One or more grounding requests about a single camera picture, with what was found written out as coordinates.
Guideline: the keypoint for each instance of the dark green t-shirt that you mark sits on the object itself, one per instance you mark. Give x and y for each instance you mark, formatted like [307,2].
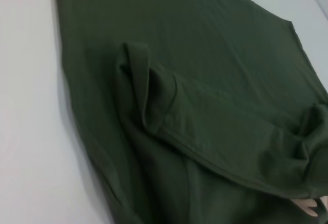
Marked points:
[205,80]

